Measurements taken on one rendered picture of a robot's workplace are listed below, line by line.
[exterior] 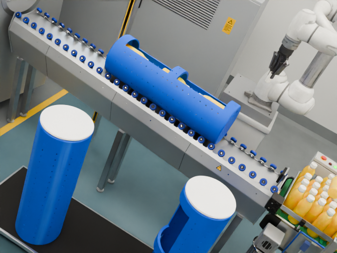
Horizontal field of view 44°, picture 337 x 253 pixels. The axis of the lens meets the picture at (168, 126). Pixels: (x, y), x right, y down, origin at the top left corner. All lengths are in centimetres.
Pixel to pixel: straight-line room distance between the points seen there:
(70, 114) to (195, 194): 78
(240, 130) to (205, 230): 111
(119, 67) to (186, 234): 114
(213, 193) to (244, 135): 96
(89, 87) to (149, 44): 146
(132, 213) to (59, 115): 130
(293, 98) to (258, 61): 242
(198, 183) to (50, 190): 80
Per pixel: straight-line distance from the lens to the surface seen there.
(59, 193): 242
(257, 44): 525
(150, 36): 423
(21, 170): 317
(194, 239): 220
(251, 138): 307
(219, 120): 249
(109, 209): 328
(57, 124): 221
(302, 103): 294
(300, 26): 229
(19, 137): 364
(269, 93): 297
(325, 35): 229
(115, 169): 334
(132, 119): 280
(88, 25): 455
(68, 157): 222
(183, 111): 255
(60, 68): 305
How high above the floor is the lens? 244
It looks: 35 degrees down
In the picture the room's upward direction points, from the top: 25 degrees clockwise
